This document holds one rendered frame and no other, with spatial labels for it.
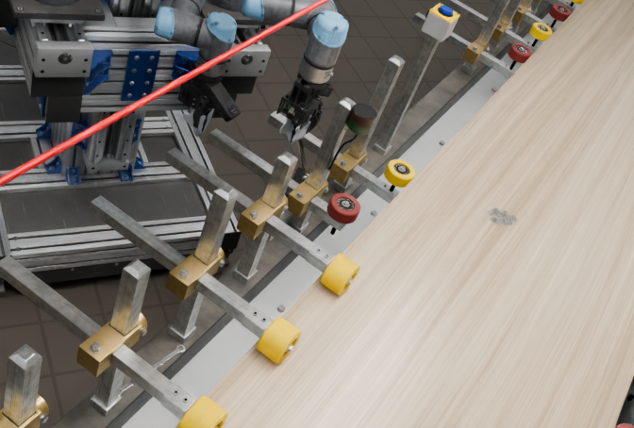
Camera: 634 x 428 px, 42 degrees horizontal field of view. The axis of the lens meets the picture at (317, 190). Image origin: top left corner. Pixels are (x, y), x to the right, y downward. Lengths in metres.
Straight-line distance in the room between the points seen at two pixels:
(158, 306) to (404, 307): 1.19
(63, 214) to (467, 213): 1.32
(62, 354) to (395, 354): 1.25
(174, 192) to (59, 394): 0.80
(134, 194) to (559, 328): 1.53
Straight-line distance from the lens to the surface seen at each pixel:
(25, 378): 1.34
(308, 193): 2.09
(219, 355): 2.01
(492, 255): 2.15
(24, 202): 2.83
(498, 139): 2.56
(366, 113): 1.95
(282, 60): 4.16
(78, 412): 1.79
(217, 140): 2.19
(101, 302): 2.84
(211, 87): 2.11
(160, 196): 2.92
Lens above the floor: 2.23
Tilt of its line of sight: 40 degrees down
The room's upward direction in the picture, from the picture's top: 23 degrees clockwise
